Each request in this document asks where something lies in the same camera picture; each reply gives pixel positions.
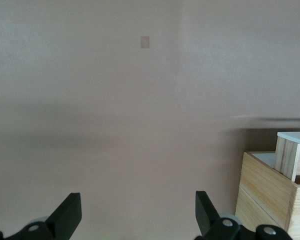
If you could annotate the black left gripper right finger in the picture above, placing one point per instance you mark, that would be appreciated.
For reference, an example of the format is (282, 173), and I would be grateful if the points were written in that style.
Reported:
(207, 217)

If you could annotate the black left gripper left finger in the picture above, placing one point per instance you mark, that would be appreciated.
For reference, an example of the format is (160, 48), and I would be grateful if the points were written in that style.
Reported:
(62, 220)

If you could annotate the light wooden drawer cabinet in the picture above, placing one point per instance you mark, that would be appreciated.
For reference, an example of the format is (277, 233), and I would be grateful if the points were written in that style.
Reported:
(262, 190)

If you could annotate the small brown tape patch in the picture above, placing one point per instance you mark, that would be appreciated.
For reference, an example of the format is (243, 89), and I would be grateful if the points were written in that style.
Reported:
(144, 42)

